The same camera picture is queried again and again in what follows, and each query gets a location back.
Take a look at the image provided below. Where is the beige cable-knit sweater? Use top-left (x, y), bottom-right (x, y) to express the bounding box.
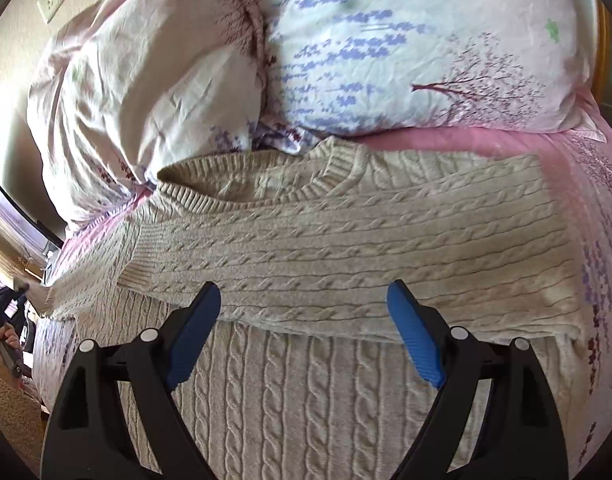
top-left (35, 135), bottom-right (594, 480)

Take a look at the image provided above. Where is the person's left hand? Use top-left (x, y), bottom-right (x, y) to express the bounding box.
top-left (0, 323), bottom-right (21, 390)

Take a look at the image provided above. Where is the dark flat screen television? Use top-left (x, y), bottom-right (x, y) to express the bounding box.
top-left (0, 167), bottom-right (68, 248)

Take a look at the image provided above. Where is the pink floral bed sheet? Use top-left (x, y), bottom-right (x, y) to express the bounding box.
top-left (31, 127), bottom-right (612, 470)

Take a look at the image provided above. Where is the left floral pillow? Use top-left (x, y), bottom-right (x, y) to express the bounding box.
top-left (27, 0), bottom-right (266, 230)

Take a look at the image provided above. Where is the floral pillow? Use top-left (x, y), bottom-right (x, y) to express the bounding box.
top-left (27, 0), bottom-right (266, 230)
top-left (254, 0), bottom-right (603, 153)

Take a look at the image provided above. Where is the wooden headboard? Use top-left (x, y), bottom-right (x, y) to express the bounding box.
top-left (592, 1), bottom-right (612, 126)

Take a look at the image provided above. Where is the right floral pillow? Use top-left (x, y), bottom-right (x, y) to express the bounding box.
top-left (254, 0), bottom-right (603, 153)

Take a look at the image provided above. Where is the white wall socket plate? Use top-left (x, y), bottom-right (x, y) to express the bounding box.
top-left (36, 0), bottom-right (64, 24)

